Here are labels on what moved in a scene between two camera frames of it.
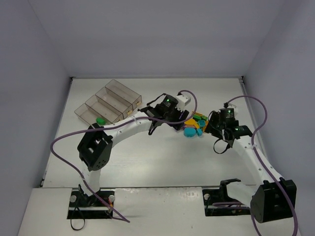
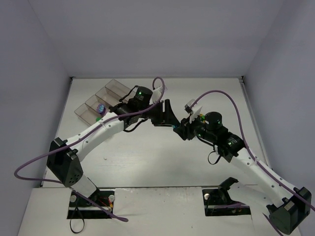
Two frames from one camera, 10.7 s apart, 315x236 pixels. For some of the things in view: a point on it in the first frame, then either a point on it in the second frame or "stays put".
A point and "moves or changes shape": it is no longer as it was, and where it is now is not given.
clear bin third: (115, 101) stays put
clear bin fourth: (125, 93) stays put
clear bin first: (89, 114) stays put
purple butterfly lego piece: (189, 126) moves or changes shape
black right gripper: (213, 125) to (185, 129)
